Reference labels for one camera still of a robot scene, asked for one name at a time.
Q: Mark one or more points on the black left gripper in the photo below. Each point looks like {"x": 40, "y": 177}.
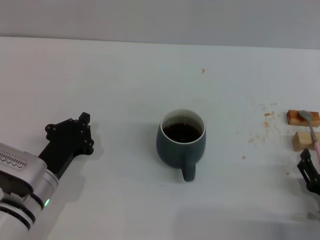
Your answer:
{"x": 65, "y": 145}

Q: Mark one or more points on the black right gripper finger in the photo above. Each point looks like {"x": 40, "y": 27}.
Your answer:
{"x": 308, "y": 172}

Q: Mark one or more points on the grey ceramic cup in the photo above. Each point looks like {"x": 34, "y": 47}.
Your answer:
{"x": 170, "y": 155}

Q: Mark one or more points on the pale wooden block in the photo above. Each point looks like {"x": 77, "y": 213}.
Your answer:
{"x": 302, "y": 141}

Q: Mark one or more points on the orange stained wooden block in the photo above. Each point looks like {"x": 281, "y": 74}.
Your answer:
{"x": 292, "y": 117}

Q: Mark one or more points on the dark coffee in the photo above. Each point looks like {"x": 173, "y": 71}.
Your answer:
{"x": 182, "y": 132}

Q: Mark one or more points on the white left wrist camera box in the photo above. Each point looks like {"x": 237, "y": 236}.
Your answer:
{"x": 20, "y": 170}

